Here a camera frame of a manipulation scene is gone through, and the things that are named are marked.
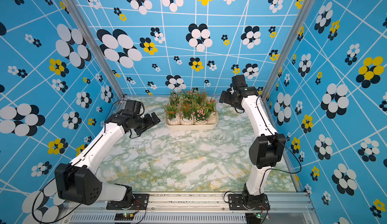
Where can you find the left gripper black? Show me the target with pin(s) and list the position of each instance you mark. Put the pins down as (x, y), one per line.
(150, 122)

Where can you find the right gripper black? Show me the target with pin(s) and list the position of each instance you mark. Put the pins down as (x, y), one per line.
(228, 95)

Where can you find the potted plant red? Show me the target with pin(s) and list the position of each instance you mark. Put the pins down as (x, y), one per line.
(172, 114)
(186, 114)

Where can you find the potted plant front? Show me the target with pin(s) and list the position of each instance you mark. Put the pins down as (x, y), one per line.
(211, 107)

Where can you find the potted plant orange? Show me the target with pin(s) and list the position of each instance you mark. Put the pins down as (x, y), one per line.
(200, 96)

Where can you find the potted plant pink centre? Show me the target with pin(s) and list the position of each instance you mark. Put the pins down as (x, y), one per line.
(201, 114)

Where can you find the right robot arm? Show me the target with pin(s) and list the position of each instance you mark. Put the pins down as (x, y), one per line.
(266, 150)

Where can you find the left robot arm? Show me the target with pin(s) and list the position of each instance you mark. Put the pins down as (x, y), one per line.
(77, 181)

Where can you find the white plastic storage box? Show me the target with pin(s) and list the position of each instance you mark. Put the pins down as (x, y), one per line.
(211, 124)

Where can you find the left controller board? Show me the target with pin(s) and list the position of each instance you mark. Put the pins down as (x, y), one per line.
(124, 217)

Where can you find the controller board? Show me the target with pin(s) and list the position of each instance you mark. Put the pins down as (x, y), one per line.
(124, 217)
(253, 218)

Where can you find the right controller board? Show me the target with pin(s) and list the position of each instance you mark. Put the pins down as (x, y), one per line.
(253, 218)

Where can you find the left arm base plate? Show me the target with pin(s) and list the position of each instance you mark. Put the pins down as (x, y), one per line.
(136, 201)

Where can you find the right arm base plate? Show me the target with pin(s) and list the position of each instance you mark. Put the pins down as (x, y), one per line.
(244, 202)

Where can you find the aluminium front rail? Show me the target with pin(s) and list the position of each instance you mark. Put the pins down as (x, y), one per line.
(198, 208)

